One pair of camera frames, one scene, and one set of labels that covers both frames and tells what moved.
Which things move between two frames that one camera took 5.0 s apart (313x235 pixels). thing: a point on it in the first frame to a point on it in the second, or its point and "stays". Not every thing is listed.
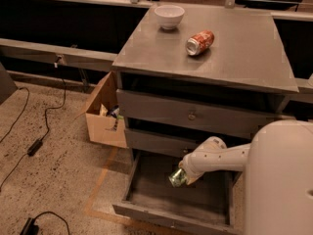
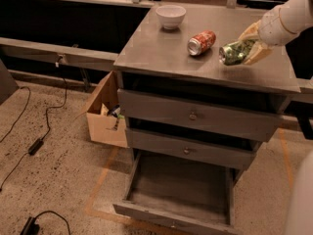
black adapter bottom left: [29, 228] stays
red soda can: [200, 42] stays
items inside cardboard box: [111, 112] stays
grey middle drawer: [157, 143] stays
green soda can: [177, 177] to [233, 54]
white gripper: [190, 166] to [272, 27]
